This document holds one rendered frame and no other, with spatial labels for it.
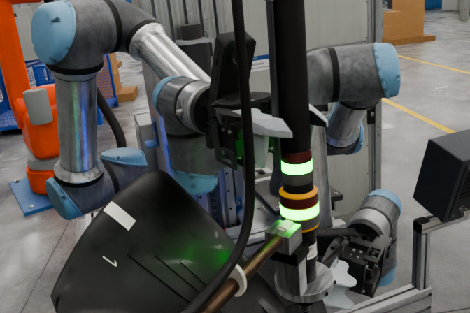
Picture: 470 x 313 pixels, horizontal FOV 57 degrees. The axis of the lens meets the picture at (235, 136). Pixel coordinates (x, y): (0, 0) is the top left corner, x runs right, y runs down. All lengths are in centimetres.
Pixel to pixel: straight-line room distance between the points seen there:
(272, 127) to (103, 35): 56
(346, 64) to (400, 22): 1202
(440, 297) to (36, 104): 340
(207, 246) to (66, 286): 16
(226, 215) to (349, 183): 161
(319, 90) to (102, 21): 46
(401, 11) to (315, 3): 1039
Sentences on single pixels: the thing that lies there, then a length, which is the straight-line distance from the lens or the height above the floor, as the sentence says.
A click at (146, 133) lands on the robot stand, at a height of 120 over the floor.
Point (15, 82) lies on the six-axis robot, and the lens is 450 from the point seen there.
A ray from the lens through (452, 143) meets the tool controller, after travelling 117.
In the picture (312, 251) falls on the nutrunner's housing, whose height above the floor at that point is 135.
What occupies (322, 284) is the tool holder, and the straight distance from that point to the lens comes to 54.
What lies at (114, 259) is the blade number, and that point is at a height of 141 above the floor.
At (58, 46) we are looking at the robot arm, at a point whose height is 158.
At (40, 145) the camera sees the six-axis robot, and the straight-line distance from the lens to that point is 433.
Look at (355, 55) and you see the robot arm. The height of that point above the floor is 150.
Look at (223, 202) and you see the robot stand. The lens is 139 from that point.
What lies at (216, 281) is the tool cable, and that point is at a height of 140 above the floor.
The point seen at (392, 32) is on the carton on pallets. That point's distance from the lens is 1286.
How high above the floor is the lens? 163
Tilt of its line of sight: 18 degrees down
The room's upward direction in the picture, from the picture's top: 6 degrees counter-clockwise
